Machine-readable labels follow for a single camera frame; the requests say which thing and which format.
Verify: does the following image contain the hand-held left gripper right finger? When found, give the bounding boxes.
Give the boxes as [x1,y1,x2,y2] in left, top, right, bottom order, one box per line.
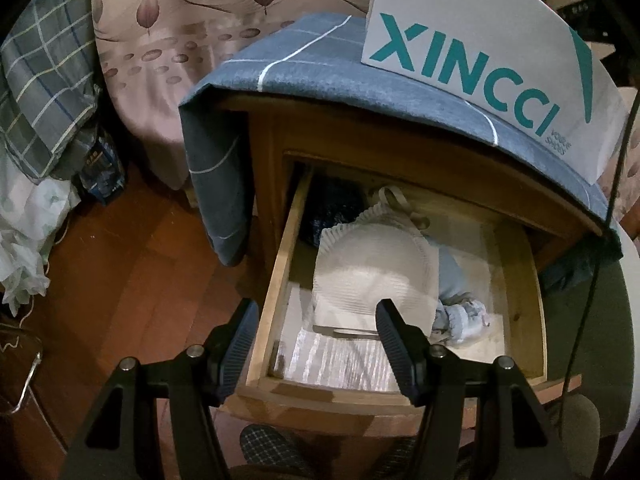
[375,297,581,480]

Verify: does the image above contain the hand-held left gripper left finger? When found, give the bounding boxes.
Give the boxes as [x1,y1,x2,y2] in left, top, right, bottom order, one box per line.
[62,297,261,480]

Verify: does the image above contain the white bra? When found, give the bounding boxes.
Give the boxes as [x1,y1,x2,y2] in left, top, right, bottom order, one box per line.
[312,185,441,337]

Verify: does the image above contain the wooden drawer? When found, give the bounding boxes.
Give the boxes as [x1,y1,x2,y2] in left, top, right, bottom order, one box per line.
[235,157,583,418]

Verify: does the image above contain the navy lace underwear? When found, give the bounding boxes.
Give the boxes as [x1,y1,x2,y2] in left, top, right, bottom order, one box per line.
[300,175,372,249]

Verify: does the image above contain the pale blue ruffled socks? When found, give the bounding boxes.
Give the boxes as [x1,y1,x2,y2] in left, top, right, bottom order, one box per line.
[431,297,489,349]

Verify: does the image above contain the light blue garment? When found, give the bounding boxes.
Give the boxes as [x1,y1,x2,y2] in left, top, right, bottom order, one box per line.
[434,244,474,307]

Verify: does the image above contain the dark plaid slipper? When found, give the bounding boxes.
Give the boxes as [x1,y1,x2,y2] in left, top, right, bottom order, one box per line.
[240,422,304,480]
[370,435,427,480]

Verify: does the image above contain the person's right leg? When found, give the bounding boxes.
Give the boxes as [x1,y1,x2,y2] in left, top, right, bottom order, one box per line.
[549,393,602,454]

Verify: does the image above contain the wooden nightstand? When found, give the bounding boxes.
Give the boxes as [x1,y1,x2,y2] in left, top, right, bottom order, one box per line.
[215,92,618,441]

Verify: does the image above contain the blue printed packet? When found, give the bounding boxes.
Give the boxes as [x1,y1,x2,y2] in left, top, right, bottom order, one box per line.
[77,127,127,207]

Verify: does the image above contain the white crumpled cloth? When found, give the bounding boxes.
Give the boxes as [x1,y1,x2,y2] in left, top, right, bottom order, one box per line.
[0,160,82,317]

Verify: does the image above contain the blue lined cloth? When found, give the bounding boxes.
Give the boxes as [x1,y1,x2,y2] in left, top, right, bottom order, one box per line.
[177,12,623,268]

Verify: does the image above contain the pink floral bedding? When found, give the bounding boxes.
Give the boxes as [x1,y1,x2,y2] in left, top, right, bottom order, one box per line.
[90,0,382,192]

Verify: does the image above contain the grey plaid blanket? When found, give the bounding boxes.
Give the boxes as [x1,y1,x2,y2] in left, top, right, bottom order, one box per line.
[0,0,102,182]

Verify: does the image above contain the white box teal print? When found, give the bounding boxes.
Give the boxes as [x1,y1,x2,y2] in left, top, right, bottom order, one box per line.
[361,0,628,186]

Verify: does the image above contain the black cable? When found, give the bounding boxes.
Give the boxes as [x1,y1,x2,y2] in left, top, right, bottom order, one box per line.
[555,105,640,441]

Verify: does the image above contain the wire clothes hanger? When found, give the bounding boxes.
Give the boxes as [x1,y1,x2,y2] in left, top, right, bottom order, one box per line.
[0,322,47,418]

